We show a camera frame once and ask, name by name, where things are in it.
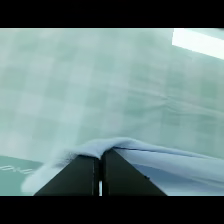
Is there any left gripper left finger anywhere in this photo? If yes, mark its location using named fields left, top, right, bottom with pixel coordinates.
left=34, top=154, right=101, bottom=197

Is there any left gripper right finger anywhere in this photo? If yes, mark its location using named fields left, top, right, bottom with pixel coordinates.
left=101, top=148, right=168, bottom=197

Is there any light blue shirt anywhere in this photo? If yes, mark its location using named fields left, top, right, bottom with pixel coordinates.
left=20, top=136, right=224, bottom=197

